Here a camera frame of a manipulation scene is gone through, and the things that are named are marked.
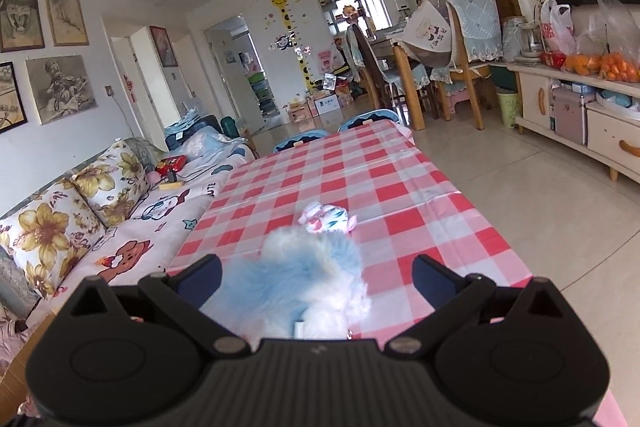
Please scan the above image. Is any red white checked tablecloth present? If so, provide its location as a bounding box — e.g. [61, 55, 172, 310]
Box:
[165, 121, 536, 343]

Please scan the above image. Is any pink cardboard box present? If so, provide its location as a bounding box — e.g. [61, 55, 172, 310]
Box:
[287, 99, 311, 124]

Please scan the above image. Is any pink plastic stool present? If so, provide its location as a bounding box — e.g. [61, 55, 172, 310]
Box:
[437, 89, 478, 120]

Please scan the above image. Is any giraffe height chart sticker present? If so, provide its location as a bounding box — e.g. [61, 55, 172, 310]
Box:
[269, 0, 318, 92]

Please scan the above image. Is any dark blue storage case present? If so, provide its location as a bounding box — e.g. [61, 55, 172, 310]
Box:
[165, 114, 221, 152]

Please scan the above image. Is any white red plastic bag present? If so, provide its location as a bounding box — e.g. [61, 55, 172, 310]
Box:
[540, 0, 576, 55]

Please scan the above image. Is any light blue quilt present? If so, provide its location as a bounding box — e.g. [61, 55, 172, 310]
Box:
[182, 127, 251, 162]

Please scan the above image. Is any white cardboard box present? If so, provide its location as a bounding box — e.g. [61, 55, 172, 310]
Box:
[305, 92, 343, 118]

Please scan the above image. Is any wooden dining table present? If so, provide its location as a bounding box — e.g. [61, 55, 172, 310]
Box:
[385, 32, 496, 130]

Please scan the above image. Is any red box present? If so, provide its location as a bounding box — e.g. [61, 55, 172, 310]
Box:
[155, 155, 188, 175]

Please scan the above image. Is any chair with blue lace cover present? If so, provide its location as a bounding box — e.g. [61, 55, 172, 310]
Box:
[446, 0, 503, 130]

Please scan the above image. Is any fluffy blue white plush toy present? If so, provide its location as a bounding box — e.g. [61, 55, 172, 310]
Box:
[202, 224, 373, 340]

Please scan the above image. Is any yellow floral cushion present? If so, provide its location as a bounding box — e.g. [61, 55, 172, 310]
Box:
[72, 139, 161, 228]
[0, 184, 108, 300]

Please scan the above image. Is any green trash bin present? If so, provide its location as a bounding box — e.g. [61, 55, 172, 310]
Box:
[496, 91, 520, 129]

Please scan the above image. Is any blue stool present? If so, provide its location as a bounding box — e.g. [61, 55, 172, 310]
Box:
[337, 108, 406, 132]
[272, 130, 331, 152]

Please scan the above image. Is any framed branch sketch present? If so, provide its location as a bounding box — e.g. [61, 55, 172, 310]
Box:
[45, 0, 91, 46]

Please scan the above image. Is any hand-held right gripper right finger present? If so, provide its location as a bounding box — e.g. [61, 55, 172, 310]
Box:
[385, 253, 563, 355]

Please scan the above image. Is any glass kettle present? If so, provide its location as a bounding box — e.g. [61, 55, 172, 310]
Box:
[520, 22, 546, 58]

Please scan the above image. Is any small floral cloth pouch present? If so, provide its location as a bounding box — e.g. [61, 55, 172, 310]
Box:
[298, 202, 358, 235]

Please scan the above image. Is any framed portrait picture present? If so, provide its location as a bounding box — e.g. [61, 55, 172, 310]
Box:
[150, 26, 179, 68]

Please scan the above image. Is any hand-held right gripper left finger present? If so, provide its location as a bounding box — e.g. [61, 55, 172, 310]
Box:
[75, 253, 251, 355]

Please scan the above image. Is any stack of plastic drawers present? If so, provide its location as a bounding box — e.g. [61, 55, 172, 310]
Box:
[247, 72, 278, 115]

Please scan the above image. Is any dark wooden dining chair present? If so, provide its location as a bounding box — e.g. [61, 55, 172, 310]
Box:
[347, 24, 406, 112]

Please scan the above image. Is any pink storage box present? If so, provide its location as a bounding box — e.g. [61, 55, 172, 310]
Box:
[552, 87, 596, 145]

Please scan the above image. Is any black framed cartoon drawing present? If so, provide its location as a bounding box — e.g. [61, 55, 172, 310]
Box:
[0, 62, 28, 135]

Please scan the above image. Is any framed green haired face drawing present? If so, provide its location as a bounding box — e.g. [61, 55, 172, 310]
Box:
[0, 0, 46, 52]

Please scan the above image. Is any white printed cloth cover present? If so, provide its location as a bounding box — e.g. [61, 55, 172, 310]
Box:
[400, 2, 458, 68]

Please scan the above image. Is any pencil cartoon figure sketch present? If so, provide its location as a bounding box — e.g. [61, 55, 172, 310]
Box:
[25, 56, 98, 125]

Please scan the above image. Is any sofa with cartoon sheet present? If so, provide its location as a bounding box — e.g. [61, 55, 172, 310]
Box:
[0, 127, 256, 358]

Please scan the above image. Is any bag of oranges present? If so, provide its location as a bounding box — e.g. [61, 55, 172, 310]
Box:
[598, 49, 640, 82]
[562, 52, 603, 75]

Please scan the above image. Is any cream cabinet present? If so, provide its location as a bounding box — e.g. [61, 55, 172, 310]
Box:
[507, 59, 640, 182]

